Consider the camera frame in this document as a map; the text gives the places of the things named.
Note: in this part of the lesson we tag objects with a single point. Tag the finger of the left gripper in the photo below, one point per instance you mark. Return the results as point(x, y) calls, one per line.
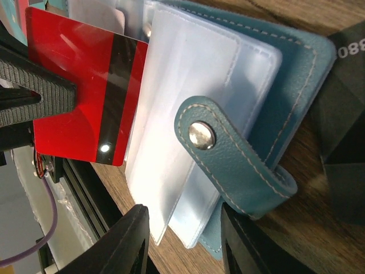
point(34, 93)

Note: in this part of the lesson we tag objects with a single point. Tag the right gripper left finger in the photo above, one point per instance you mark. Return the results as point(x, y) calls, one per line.
point(123, 249)

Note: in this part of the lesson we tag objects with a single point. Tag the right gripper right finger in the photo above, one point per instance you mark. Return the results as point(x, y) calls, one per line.
point(247, 249)

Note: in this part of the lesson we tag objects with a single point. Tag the red card front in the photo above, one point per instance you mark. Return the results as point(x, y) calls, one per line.
point(107, 69)

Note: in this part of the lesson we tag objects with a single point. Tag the blue leather card holder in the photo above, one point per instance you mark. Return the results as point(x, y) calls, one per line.
point(222, 96)

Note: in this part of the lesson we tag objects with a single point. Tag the black VIP card centre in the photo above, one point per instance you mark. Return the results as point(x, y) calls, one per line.
point(338, 116)

